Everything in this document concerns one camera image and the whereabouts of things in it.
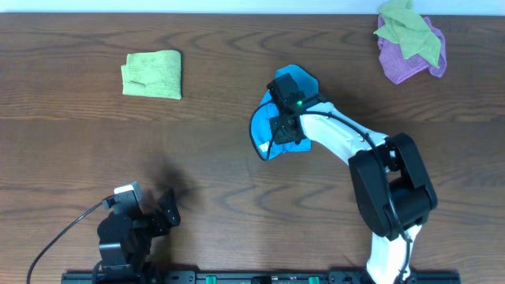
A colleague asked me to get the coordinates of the blue microfiber cloth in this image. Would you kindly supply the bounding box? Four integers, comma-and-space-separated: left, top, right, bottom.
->
249, 65, 319, 161

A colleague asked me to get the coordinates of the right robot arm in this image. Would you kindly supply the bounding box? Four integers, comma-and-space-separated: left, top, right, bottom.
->
250, 99, 438, 283

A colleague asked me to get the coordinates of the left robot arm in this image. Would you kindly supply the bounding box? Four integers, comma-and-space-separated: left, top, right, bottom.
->
92, 189, 181, 283

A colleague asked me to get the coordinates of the purple crumpled cloth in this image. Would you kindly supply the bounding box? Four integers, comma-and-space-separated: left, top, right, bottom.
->
378, 17, 447, 84

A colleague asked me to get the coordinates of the folded green cloth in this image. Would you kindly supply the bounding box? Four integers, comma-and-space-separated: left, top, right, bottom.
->
121, 50, 182, 100

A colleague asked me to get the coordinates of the olive green crumpled cloth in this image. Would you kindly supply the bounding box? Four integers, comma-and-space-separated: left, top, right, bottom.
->
374, 0, 442, 69

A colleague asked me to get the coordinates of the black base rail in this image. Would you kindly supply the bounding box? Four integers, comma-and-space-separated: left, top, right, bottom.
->
61, 270, 462, 284

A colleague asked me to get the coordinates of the left camera cable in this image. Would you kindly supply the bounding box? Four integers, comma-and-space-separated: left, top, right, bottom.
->
25, 199, 114, 284

